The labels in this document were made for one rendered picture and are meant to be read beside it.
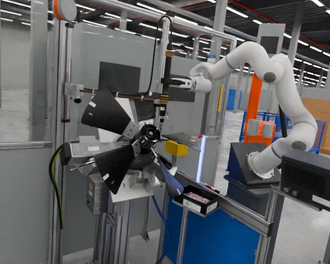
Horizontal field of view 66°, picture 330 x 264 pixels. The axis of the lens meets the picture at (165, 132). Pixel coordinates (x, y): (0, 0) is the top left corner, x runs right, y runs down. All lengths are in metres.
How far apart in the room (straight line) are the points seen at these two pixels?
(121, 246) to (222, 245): 0.62
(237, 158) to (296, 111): 0.47
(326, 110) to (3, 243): 8.50
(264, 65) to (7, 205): 1.82
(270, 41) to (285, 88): 3.82
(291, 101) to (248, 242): 0.79
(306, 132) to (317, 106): 7.73
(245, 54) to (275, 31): 3.89
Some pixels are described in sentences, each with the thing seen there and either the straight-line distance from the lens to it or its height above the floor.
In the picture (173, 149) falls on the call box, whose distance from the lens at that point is 1.88.
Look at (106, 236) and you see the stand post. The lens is 1.95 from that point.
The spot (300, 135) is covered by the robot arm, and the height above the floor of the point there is 1.31.
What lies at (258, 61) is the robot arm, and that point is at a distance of 1.32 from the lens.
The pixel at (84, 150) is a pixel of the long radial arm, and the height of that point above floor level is 1.11.
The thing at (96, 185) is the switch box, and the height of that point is 0.83.
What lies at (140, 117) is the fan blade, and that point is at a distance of 1.50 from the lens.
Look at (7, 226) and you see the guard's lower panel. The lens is 2.17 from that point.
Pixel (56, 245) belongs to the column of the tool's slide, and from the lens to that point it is 2.14.
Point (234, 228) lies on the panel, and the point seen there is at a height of 0.71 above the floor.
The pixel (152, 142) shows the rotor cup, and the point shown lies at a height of 1.18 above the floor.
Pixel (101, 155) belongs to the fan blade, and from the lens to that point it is 1.19.
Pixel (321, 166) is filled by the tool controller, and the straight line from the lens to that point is 1.21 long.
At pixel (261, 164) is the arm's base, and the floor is 1.07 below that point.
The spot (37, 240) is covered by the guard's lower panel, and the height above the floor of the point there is 0.24.
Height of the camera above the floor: 1.48
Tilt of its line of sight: 10 degrees down
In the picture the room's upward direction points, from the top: 6 degrees clockwise
